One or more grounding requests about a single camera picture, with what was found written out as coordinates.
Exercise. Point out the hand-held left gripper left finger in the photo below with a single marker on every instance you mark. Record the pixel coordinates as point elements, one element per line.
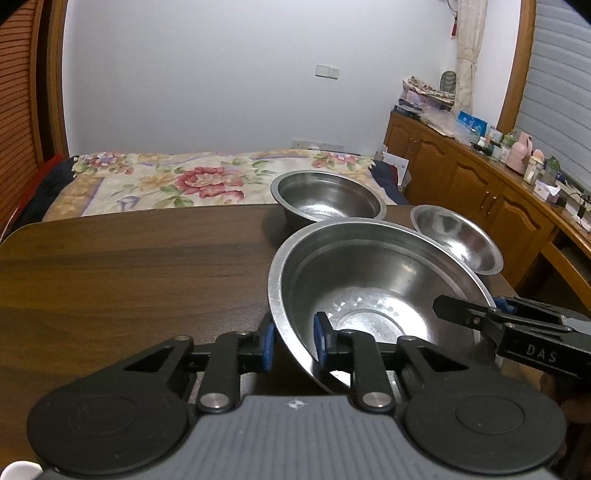
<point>266,344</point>

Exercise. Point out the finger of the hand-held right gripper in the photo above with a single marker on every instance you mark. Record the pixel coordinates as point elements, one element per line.
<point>461,309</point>
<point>531,311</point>

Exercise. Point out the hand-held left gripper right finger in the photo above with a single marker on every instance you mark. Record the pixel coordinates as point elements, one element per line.
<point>320,339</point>

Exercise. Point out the small flared stainless steel bowl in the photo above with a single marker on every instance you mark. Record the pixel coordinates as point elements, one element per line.
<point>457,242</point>

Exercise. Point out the large stainless steel bowl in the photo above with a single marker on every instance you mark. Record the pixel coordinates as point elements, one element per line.
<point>369,277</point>

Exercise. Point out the deep medium stainless steel bowl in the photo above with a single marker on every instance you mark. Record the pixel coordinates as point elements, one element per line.
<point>328,196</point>

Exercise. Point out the white tissue box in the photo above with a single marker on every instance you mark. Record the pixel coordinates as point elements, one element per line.
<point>549,191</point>

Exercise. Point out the wooden sideboard cabinet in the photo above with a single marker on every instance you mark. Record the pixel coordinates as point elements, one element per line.
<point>461,184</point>

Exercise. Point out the row of small bottles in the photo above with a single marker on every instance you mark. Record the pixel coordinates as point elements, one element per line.
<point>540,170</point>

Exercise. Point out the pink bottle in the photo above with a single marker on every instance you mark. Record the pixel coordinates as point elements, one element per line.
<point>519,154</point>

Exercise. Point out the white paper card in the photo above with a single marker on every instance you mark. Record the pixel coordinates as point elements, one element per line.
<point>396,166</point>

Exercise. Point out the floral bed blanket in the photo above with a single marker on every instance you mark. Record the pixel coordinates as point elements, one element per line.
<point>184,184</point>

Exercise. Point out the clear plastic bag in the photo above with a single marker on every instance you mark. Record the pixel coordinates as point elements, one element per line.
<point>441,123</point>

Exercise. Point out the blue box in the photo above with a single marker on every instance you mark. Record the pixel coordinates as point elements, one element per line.
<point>472,122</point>

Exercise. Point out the pile of papers and cloth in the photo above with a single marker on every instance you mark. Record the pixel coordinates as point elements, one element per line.
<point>427,94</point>

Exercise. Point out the grey ribbed object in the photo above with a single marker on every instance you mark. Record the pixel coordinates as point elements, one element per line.
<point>449,85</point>

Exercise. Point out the grey window roller shutter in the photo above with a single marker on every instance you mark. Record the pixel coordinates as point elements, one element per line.
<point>558,83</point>

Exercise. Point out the cream lace curtain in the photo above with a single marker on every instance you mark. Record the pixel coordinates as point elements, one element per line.
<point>468,55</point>

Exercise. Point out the dark navy clothing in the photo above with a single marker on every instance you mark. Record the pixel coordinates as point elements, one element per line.
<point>41,194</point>

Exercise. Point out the red hanging ornament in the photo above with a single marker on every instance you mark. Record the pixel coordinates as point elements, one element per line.
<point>454,25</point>

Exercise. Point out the red cloth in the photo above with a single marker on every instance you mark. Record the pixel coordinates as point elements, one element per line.
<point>18,189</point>

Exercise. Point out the wooden slatted wardrobe door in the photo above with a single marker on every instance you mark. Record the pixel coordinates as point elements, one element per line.
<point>21,92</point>

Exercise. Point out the wooden window frame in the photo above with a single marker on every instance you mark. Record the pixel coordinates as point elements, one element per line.
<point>517,64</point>

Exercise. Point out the white wall switch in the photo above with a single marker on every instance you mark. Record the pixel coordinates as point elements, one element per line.
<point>328,71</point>

